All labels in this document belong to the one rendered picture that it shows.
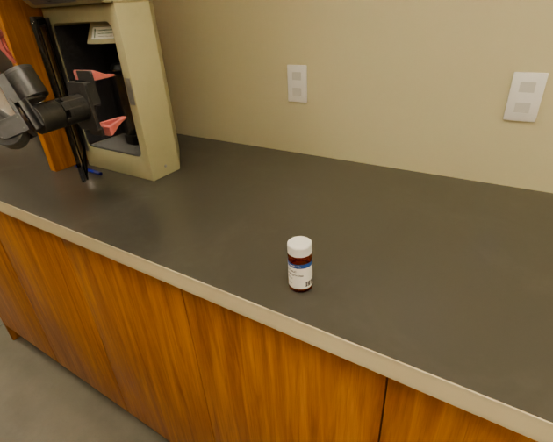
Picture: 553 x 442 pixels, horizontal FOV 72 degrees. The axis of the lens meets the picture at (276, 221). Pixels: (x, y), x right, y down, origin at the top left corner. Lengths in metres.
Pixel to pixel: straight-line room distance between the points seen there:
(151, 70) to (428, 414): 1.03
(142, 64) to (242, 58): 0.39
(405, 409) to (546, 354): 0.22
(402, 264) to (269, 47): 0.85
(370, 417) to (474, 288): 0.29
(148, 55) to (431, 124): 0.80
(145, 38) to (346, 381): 0.97
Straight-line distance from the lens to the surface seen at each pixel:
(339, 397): 0.78
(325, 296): 0.68
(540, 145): 1.18
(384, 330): 0.64
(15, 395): 2.10
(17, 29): 1.42
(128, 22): 1.15
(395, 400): 0.71
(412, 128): 1.20
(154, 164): 1.21
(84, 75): 0.96
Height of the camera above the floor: 1.39
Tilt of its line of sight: 29 degrees down
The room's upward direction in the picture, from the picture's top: 3 degrees counter-clockwise
